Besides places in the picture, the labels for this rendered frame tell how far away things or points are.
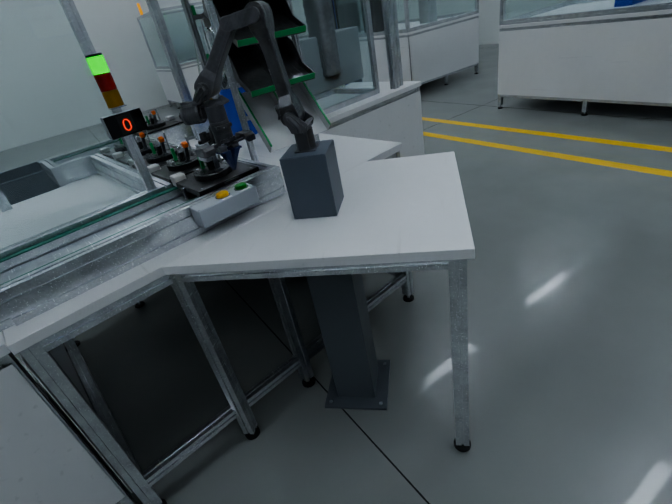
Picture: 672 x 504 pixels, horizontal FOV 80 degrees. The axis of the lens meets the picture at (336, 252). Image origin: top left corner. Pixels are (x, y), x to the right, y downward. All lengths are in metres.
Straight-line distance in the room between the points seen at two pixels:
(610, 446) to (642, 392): 0.29
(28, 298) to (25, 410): 0.30
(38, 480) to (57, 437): 0.13
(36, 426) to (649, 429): 1.91
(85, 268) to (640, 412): 1.88
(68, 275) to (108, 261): 0.10
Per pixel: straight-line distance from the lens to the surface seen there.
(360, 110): 2.66
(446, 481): 1.60
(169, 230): 1.34
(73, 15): 1.58
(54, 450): 1.49
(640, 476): 1.73
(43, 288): 1.31
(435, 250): 1.02
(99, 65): 1.54
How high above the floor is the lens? 1.41
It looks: 31 degrees down
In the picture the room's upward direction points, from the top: 12 degrees counter-clockwise
